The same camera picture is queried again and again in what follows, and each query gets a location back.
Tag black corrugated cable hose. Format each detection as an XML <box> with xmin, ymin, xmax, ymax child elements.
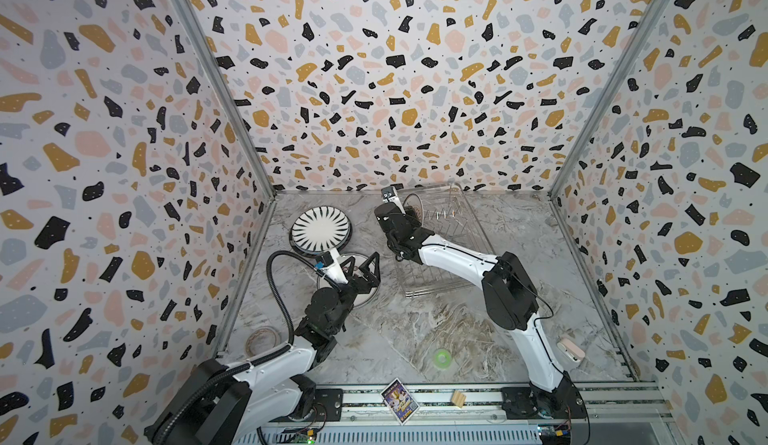
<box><xmin>152</xmin><ymin>249</ymin><xmax>328</xmax><ymax>445</ymax></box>

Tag aluminium corner post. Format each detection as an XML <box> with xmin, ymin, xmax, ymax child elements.
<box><xmin>548</xmin><ymin>0</ymin><xmax>671</xmax><ymax>202</ymax></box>
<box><xmin>170</xmin><ymin>0</ymin><xmax>276</xmax><ymax>202</ymax></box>

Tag white watermelon pattern plate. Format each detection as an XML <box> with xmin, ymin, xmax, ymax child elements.
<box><xmin>316</xmin><ymin>252</ymin><xmax>382</xmax><ymax>311</ymax></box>

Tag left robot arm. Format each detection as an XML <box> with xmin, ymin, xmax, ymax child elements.
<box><xmin>144</xmin><ymin>249</ymin><xmax>381</xmax><ymax>444</ymax></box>

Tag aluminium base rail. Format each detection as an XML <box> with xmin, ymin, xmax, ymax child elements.
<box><xmin>164</xmin><ymin>383</ymin><xmax>685</xmax><ymax>445</ymax></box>

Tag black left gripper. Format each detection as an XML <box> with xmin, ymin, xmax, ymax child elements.
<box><xmin>327</xmin><ymin>253</ymin><xmax>377</xmax><ymax>336</ymax></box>

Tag small wooden block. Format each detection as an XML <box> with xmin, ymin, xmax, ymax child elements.
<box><xmin>450</xmin><ymin>390</ymin><xmax>466</xmax><ymax>408</ymax></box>

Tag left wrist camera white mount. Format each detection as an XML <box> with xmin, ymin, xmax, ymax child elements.
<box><xmin>315</xmin><ymin>248</ymin><xmax>348</xmax><ymax>286</ymax></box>

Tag orange sunburst plate front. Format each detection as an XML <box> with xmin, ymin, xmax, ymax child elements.
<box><xmin>402</xmin><ymin>193</ymin><xmax>424</xmax><ymax>226</ymax></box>

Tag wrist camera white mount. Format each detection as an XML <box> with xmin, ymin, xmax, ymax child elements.
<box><xmin>315</xmin><ymin>248</ymin><xmax>348</xmax><ymax>286</ymax></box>
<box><xmin>381</xmin><ymin>185</ymin><xmax>405</xmax><ymax>213</ymax></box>

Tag pink eraser block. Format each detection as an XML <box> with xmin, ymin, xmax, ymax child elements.
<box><xmin>557</xmin><ymin>338</ymin><xmax>586</xmax><ymax>363</ymax></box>

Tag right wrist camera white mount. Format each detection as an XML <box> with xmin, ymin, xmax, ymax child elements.
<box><xmin>381</xmin><ymin>185</ymin><xmax>405</xmax><ymax>213</ymax></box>

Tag blue leaf pattern plate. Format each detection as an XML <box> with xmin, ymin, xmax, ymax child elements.
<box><xmin>289</xmin><ymin>205</ymin><xmax>352</xmax><ymax>256</ymax></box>

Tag steel wire dish rack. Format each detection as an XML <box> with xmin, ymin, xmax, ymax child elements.
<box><xmin>374</xmin><ymin>201</ymin><xmax>497</xmax><ymax>298</ymax></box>

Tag aluminium corner post right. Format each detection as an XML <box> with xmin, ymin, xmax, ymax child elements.
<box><xmin>548</xmin><ymin>0</ymin><xmax>671</xmax><ymax>202</ymax></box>

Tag colourful playing card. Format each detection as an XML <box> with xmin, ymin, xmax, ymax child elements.
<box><xmin>380</xmin><ymin>379</ymin><xmax>420</xmax><ymax>425</ymax></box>

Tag aluminium corner post left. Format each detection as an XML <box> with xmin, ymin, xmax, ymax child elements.
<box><xmin>170</xmin><ymin>0</ymin><xmax>276</xmax><ymax>202</ymax></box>

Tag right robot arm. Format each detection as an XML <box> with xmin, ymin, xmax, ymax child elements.
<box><xmin>374</xmin><ymin>201</ymin><xmax>588</xmax><ymax>419</ymax></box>

